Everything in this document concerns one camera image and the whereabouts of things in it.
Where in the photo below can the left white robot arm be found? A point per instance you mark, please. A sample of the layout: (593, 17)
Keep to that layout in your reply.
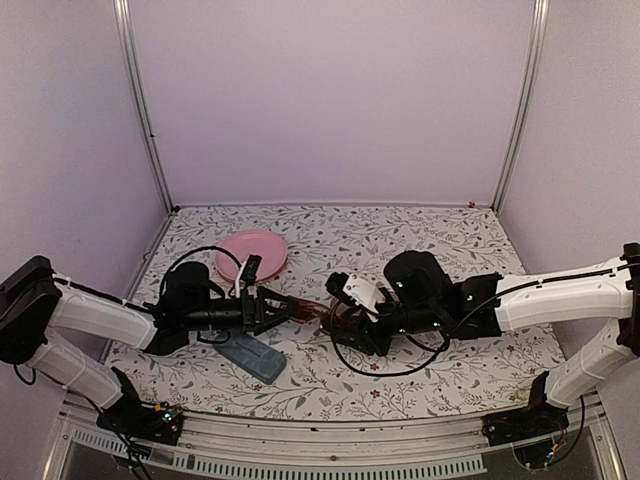
(36, 303)

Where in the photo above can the aluminium frame post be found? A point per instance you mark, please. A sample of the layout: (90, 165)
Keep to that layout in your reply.
(126, 37)
(532, 63)

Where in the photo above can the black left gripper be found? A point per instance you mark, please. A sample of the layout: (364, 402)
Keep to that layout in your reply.
(254, 310)

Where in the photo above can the grey case green lining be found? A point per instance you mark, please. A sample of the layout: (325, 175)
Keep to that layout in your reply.
(259, 360)

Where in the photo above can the left aluminium frame post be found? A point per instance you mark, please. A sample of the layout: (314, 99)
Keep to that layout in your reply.
(126, 37)

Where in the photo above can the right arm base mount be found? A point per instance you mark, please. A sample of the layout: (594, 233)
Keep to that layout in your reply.
(537, 418)

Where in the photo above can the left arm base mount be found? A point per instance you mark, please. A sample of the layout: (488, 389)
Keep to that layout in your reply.
(130, 417)

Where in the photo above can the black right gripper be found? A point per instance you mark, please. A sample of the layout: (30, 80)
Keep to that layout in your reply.
(380, 346)

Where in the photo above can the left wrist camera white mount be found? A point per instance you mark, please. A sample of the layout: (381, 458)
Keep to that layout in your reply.
(247, 275)

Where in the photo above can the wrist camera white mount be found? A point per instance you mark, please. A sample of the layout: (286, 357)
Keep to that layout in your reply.
(355, 290)
(247, 275)

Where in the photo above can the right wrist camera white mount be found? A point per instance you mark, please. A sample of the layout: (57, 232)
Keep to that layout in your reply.
(355, 290)

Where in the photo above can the brown sunglasses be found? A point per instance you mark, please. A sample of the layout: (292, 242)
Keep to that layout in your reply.
(309, 312)

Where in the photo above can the front aluminium rail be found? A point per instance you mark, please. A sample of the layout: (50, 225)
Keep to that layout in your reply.
(231, 447)

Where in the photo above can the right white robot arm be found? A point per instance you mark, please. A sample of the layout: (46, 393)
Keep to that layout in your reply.
(419, 297)

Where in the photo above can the right aluminium frame post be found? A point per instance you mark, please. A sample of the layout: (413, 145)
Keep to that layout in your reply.
(532, 63)

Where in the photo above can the black glasses case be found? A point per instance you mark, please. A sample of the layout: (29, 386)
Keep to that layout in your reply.
(340, 320)

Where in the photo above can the pink plate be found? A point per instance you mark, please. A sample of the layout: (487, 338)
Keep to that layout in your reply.
(271, 247)

